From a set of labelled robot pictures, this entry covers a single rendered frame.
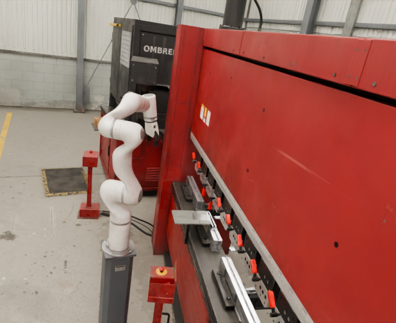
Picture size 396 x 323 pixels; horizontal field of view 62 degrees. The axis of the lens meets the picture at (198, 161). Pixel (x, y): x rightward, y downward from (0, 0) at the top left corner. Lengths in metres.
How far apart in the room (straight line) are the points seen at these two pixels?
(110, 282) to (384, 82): 1.73
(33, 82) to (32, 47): 0.81
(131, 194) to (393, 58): 1.33
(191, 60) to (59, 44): 6.13
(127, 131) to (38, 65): 7.33
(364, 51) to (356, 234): 0.52
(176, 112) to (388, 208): 2.31
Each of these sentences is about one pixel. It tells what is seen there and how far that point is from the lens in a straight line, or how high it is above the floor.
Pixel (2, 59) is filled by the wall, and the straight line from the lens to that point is 8.89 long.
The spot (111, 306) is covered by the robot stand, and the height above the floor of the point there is 0.62.
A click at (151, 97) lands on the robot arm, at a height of 1.85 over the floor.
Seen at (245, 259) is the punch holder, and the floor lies 1.21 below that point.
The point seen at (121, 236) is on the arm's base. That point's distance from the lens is 1.97.
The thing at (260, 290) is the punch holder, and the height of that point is 1.21.
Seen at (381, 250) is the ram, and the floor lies 1.79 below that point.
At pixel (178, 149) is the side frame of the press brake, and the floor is 1.22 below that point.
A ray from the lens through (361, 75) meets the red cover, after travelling 1.07.
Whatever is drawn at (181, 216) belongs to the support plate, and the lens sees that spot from 2.43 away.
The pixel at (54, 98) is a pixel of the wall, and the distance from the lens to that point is 9.00.
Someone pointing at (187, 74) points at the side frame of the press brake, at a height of 1.91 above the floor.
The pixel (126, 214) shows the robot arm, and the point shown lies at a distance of 1.91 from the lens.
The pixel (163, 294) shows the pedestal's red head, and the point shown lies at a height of 0.73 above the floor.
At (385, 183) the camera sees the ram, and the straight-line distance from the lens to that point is 0.98.
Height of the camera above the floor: 2.23
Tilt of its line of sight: 21 degrees down
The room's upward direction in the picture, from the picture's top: 9 degrees clockwise
